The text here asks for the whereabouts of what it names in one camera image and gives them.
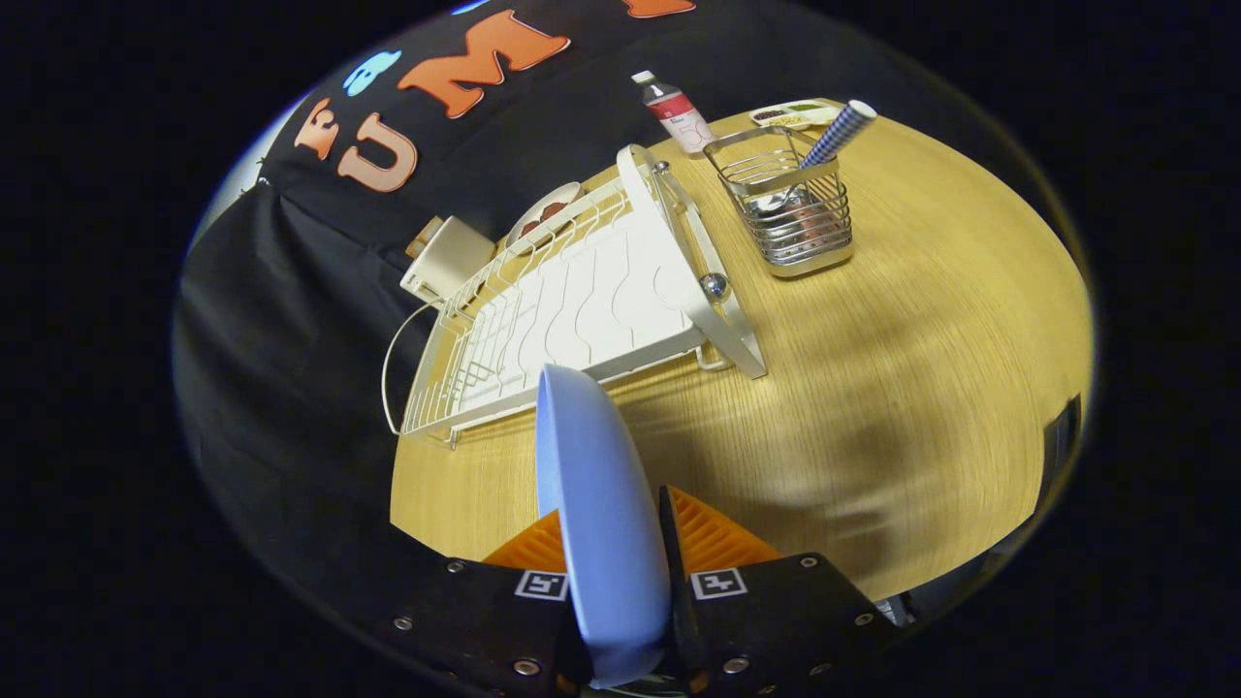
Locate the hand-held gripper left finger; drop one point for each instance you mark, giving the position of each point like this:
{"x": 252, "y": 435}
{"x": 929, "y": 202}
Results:
{"x": 485, "y": 620}

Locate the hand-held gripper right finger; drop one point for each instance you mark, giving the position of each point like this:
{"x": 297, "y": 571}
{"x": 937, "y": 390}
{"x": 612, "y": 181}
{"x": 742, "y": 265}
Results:
{"x": 679, "y": 601}

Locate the blue plate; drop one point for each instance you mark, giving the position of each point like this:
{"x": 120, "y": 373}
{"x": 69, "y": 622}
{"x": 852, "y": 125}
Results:
{"x": 601, "y": 514}

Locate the small white dish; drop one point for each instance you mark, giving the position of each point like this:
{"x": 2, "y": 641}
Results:
{"x": 562, "y": 194}

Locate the black backdrop cloth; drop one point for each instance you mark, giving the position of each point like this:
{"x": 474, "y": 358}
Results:
{"x": 291, "y": 388}

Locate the white toaster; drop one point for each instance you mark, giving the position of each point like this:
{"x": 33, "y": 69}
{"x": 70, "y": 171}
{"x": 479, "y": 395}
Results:
{"x": 456, "y": 257}

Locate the toast slices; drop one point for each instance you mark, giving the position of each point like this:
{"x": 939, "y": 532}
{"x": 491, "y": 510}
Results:
{"x": 425, "y": 237}

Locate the red label plastic bottle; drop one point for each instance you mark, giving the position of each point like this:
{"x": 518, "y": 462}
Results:
{"x": 679, "y": 116}

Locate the white divided snack tray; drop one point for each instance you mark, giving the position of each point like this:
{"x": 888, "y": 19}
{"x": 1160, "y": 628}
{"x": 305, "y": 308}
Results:
{"x": 795, "y": 114}

